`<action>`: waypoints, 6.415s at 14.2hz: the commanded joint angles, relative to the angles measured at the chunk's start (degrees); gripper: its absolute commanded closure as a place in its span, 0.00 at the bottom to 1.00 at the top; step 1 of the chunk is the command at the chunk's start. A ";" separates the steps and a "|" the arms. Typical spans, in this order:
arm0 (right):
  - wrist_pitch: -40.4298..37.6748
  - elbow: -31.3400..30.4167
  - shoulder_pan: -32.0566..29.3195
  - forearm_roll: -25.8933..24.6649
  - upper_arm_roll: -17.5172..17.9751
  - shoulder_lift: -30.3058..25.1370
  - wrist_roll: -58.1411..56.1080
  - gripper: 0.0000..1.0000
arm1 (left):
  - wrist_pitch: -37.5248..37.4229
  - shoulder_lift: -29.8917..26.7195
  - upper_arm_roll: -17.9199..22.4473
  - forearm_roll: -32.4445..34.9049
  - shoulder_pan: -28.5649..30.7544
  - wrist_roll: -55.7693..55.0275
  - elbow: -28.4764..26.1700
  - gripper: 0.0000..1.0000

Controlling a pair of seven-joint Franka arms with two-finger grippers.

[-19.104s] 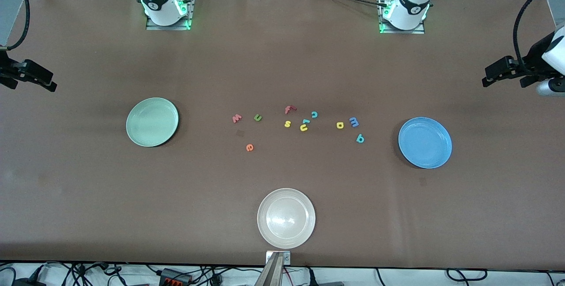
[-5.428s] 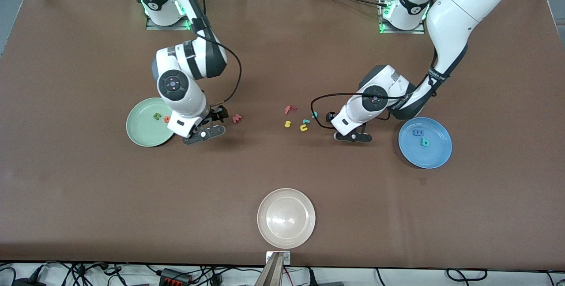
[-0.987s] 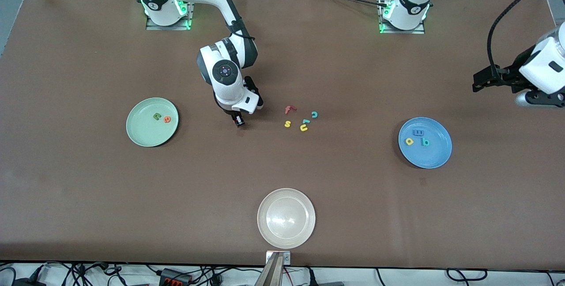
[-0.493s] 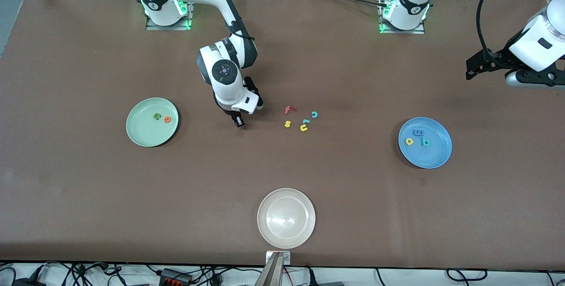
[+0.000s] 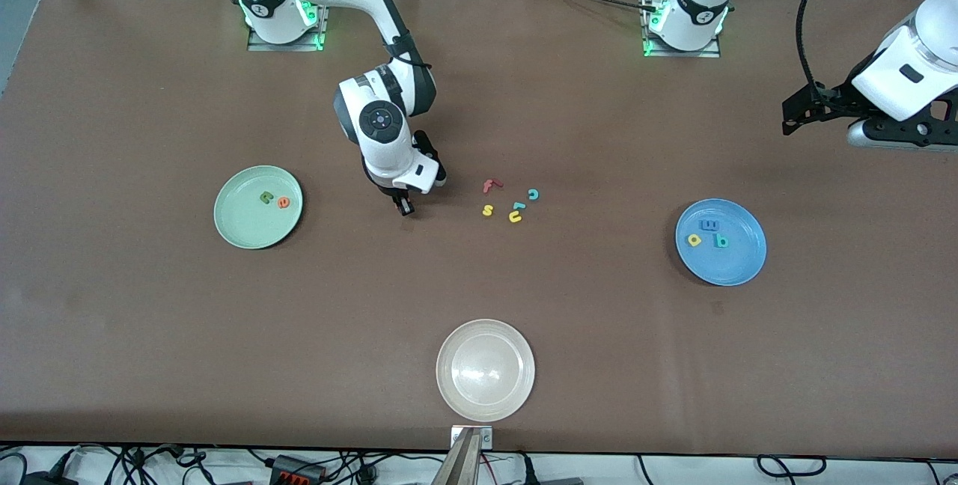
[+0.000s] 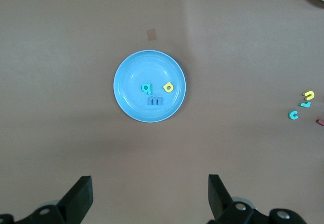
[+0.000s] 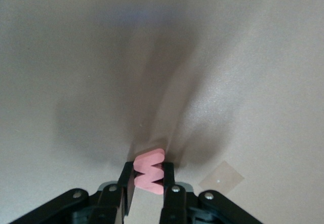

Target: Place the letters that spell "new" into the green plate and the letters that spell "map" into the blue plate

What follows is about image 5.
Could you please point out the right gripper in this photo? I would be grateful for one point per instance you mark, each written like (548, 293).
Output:
(403, 204)

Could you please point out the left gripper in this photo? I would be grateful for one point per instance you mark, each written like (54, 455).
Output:
(840, 101)

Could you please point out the blue foam letter E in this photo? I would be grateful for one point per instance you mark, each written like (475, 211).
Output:
(708, 224)

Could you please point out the teal foam letter b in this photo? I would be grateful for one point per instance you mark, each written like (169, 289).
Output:
(720, 242)

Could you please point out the yellow letter o magnet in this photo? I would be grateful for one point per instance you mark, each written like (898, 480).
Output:
(694, 240)

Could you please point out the red foam letter f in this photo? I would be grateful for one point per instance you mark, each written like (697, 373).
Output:
(490, 185)

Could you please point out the yellow foam letter u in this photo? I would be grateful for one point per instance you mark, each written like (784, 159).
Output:
(515, 219)

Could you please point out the green round plate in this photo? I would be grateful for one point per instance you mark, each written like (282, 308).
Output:
(247, 223)

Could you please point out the blue round plate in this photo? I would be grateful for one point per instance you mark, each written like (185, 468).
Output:
(741, 264)

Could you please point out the white round plate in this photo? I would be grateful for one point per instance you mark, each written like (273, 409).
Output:
(486, 370)

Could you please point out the red and black power strip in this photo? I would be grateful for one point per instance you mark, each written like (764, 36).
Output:
(298, 470)

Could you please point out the small metal table bracket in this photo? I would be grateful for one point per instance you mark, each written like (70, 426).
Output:
(485, 436)

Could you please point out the grey camera mount pole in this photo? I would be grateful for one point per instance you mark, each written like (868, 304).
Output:
(460, 462)

